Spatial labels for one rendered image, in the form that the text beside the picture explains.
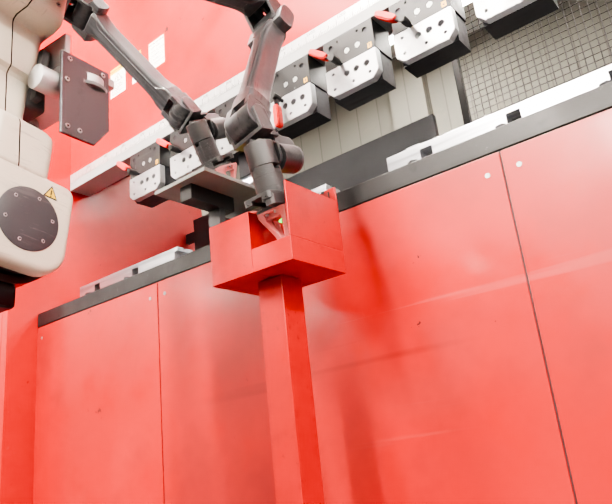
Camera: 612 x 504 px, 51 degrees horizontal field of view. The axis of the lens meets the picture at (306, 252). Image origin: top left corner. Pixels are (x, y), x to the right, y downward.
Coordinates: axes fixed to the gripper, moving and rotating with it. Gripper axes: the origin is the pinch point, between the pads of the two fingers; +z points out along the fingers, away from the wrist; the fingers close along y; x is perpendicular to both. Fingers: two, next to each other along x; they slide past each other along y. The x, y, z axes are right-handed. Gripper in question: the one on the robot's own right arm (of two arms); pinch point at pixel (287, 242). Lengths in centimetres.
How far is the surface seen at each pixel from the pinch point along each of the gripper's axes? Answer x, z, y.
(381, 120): 161, -148, 391
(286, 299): 2.8, 9.9, -1.4
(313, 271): -1.7, 6.3, 3.0
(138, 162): 81, -53, 43
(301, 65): 13, -52, 45
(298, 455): 4.0, 36.1, -8.7
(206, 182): 31.7, -25.5, 18.1
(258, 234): 4.6, -3.3, -1.7
